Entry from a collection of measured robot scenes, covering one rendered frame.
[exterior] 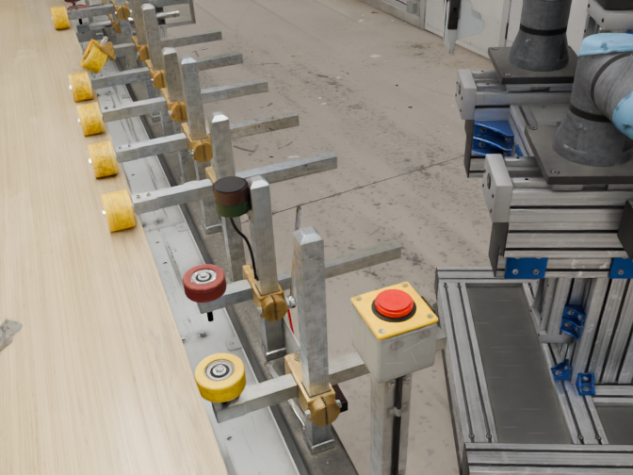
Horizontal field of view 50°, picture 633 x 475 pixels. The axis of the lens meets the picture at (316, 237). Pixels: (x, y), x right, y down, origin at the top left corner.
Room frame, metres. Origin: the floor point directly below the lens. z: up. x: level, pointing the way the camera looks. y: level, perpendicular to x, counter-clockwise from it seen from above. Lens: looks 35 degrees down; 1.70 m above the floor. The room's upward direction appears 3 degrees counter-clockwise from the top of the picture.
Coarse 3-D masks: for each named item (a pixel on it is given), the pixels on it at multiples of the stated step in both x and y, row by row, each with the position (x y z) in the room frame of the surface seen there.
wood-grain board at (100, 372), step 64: (0, 0) 3.06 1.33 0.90; (0, 64) 2.25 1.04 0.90; (64, 64) 2.23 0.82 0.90; (0, 128) 1.74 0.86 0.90; (64, 128) 1.72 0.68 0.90; (0, 192) 1.39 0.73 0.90; (64, 192) 1.37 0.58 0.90; (128, 192) 1.36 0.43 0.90; (0, 256) 1.13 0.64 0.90; (64, 256) 1.12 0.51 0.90; (128, 256) 1.11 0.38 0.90; (0, 320) 0.93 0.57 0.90; (64, 320) 0.92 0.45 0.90; (128, 320) 0.91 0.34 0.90; (0, 384) 0.78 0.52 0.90; (64, 384) 0.77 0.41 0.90; (128, 384) 0.76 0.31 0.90; (192, 384) 0.76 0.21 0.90; (0, 448) 0.65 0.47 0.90; (64, 448) 0.64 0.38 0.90; (128, 448) 0.64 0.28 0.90; (192, 448) 0.63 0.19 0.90
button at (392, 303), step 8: (384, 296) 0.56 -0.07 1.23; (392, 296) 0.55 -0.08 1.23; (400, 296) 0.55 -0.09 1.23; (408, 296) 0.55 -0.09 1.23; (376, 304) 0.55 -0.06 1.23; (384, 304) 0.54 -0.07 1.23; (392, 304) 0.54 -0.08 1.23; (400, 304) 0.54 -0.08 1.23; (408, 304) 0.54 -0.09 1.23; (384, 312) 0.53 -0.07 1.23; (392, 312) 0.53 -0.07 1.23; (400, 312) 0.53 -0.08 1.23; (408, 312) 0.53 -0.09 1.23
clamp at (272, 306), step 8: (248, 264) 1.11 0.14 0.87; (248, 272) 1.08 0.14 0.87; (248, 280) 1.06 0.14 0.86; (256, 288) 1.03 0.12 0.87; (280, 288) 1.02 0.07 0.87; (256, 296) 1.01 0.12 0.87; (264, 296) 1.00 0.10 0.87; (272, 296) 1.00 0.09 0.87; (280, 296) 1.01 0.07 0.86; (256, 304) 1.02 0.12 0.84; (264, 304) 0.99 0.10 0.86; (272, 304) 0.98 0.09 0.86; (280, 304) 0.99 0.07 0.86; (264, 312) 0.98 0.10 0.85; (272, 312) 0.98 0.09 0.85; (280, 312) 0.99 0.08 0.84; (272, 320) 0.98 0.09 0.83
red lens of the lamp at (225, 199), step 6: (246, 186) 1.00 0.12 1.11; (216, 192) 0.99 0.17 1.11; (240, 192) 0.99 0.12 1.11; (246, 192) 1.00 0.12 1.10; (216, 198) 0.99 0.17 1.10; (222, 198) 0.98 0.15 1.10; (228, 198) 0.98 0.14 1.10; (234, 198) 0.98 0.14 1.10; (240, 198) 0.99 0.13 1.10; (246, 198) 1.00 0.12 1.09; (222, 204) 0.98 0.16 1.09; (228, 204) 0.98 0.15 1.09; (234, 204) 0.98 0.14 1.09
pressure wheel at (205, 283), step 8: (208, 264) 1.06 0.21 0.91; (192, 272) 1.04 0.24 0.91; (200, 272) 1.04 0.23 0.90; (208, 272) 1.04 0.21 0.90; (216, 272) 1.03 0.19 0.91; (184, 280) 1.02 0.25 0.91; (192, 280) 1.02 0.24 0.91; (200, 280) 1.02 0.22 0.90; (208, 280) 1.02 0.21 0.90; (216, 280) 1.01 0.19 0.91; (224, 280) 1.02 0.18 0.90; (184, 288) 1.01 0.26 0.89; (192, 288) 0.99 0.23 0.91; (200, 288) 0.99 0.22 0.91; (208, 288) 0.99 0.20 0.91; (216, 288) 1.00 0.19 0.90; (224, 288) 1.02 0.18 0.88; (192, 296) 0.99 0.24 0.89; (200, 296) 0.99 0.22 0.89; (208, 296) 0.99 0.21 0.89; (216, 296) 0.99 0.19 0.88; (208, 312) 1.02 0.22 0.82; (208, 320) 1.02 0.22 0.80
